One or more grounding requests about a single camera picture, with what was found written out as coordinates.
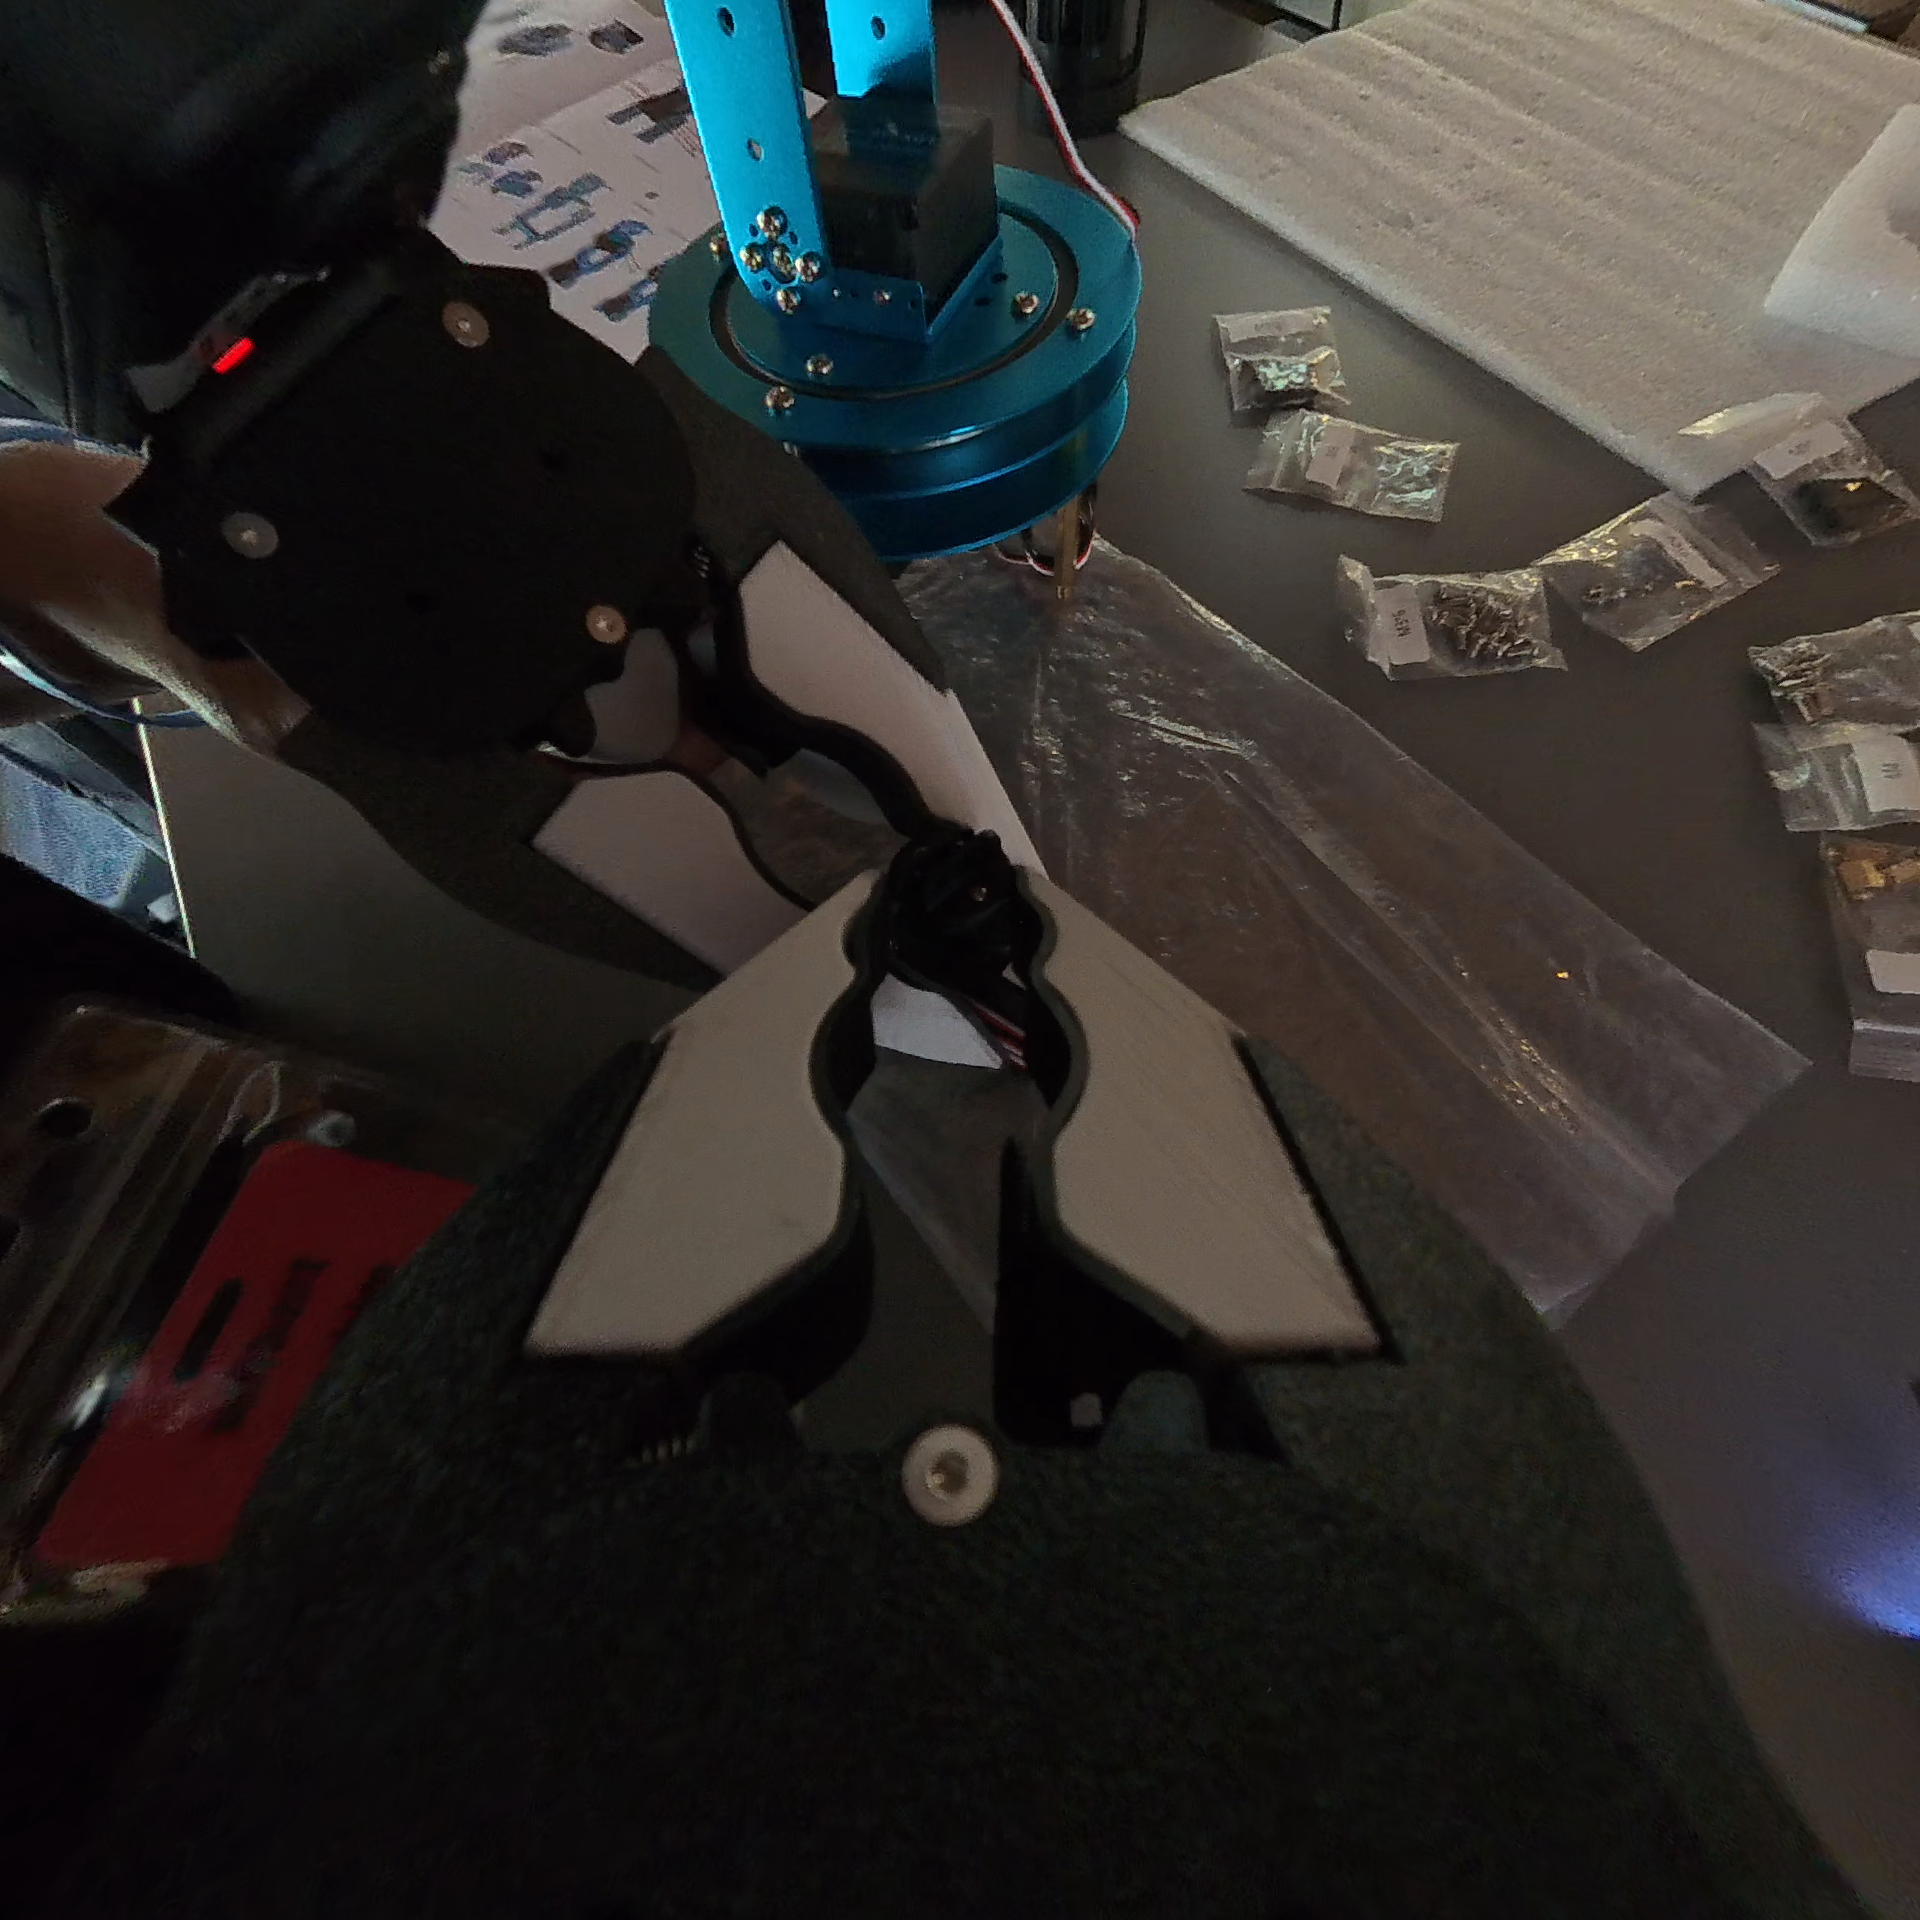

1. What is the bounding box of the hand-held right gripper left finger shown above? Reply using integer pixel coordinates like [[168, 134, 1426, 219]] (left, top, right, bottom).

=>
[[523, 872, 882, 1365]]

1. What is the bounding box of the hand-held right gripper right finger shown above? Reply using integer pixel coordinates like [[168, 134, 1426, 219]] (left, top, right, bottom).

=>
[[995, 877, 1386, 1365]]

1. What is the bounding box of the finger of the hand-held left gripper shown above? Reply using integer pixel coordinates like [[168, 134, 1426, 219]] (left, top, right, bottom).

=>
[[533, 756, 1010, 1070], [704, 541, 1048, 880]]

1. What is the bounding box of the black servo motor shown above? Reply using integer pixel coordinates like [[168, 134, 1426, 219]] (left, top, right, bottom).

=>
[[882, 825, 1056, 1086]]

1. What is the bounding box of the dark grey desk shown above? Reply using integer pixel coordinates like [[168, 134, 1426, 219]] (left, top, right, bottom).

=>
[[151, 0, 1920, 1920]]

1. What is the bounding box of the large clear plastic bag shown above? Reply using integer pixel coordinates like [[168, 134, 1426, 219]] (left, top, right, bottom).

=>
[[750, 541, 1812, 1332]]

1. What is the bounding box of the assembly instruction manual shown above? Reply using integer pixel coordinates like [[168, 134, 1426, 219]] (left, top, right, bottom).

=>
[[427, 0, 828, 354]]

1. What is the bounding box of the clear blister pack red card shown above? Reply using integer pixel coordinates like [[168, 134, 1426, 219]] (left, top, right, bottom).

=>
[[0, 996, 483, 1622]]

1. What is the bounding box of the pile of small screw bags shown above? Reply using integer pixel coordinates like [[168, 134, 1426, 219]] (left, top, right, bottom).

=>
[[1212, 307, 1920, 1082]]

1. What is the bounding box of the white foam sheet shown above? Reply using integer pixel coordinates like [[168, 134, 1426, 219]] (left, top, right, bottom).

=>
[[1117, 0, 1920, 504]]

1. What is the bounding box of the white foam block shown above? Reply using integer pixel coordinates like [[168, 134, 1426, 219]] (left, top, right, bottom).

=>
[[1763, 104, 1920, 363]]

